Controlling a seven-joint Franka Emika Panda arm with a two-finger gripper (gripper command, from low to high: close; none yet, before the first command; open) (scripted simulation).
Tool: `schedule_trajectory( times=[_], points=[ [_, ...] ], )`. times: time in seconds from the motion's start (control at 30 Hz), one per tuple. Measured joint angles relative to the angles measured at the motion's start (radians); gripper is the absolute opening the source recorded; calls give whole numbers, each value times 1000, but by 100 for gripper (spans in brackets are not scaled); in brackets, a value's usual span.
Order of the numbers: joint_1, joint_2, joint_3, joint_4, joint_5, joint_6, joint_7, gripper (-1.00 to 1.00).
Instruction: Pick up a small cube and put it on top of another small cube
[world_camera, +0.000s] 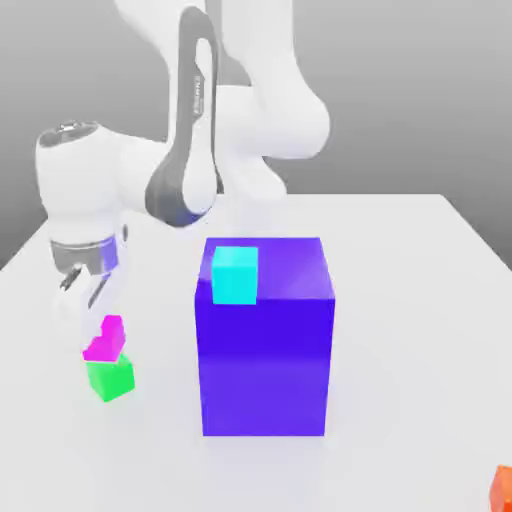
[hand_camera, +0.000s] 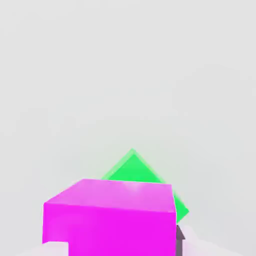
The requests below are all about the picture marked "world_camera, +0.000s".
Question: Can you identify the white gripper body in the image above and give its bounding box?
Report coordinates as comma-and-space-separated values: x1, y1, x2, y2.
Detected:
56, 266, 122, 350

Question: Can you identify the small magenta cube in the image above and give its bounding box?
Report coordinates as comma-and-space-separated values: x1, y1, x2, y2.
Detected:
81, 314, 127, 364

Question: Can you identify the small green cube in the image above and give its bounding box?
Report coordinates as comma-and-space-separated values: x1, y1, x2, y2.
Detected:
85, 352, 136, 404

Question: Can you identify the large blue box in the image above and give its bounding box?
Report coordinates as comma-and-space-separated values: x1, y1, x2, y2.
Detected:
194, 236, 336, 438

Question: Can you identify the small cyan cube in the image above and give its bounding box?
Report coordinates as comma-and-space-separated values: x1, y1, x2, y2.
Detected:
210, 246, 260, 306

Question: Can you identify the large orange box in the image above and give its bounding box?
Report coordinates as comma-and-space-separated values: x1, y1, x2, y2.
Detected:
489, 464, 512, 512

